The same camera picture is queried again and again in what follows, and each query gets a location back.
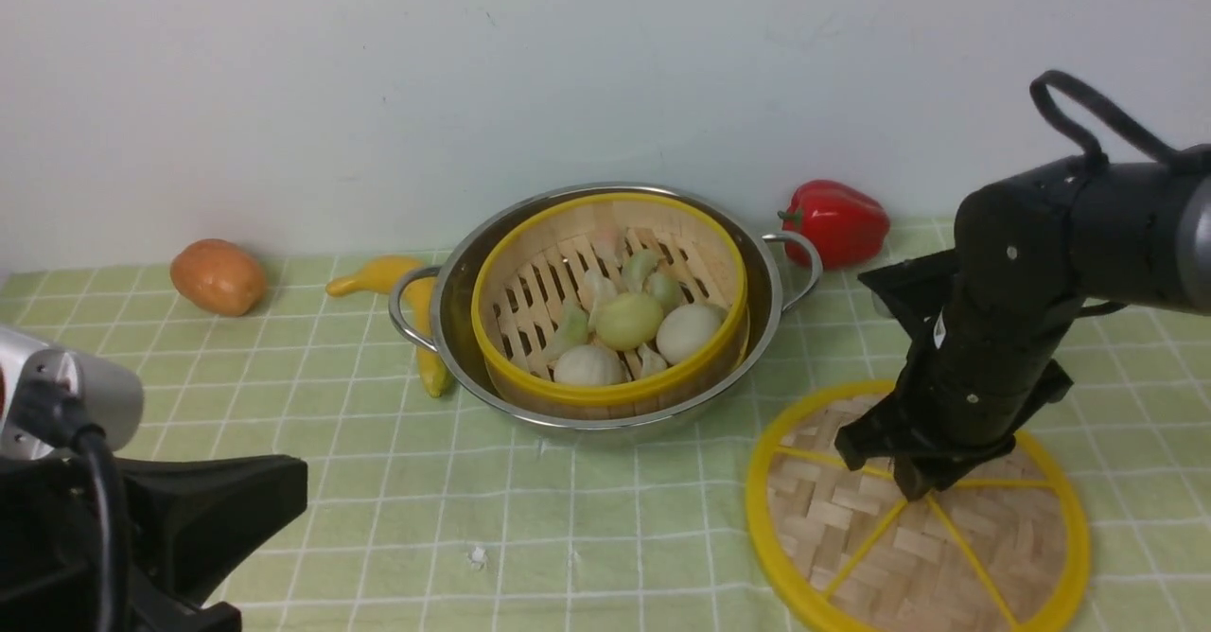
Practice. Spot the white pleated bun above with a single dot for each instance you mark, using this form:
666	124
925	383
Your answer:
589	365

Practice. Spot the yellow woven steamer lid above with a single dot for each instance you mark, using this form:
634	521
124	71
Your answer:
1007	548

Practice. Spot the yellow banana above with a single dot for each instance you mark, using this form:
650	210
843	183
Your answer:
380	275

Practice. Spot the pale green dumpling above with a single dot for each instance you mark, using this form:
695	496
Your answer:
642	274

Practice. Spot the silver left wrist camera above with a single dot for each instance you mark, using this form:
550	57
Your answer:
51	391

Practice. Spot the white green dumpling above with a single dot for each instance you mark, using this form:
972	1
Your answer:
578	319

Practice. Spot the stainless steel pot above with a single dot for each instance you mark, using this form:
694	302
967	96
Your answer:
783	268

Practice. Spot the yellow bamboo steamer basket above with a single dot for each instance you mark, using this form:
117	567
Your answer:
519	290

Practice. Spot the red bell pepper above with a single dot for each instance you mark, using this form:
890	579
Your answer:
847	227

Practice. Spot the pale green round bun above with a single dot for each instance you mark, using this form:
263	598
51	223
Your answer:
628	321

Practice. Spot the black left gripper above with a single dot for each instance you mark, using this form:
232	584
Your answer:
191	524

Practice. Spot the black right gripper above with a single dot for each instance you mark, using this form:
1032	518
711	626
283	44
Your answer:
982	336

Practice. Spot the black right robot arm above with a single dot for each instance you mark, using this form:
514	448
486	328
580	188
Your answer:
1033	254

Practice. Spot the orange potato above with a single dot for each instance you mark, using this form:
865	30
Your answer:
218	277

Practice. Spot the white round bun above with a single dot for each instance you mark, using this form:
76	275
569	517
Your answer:
684	331

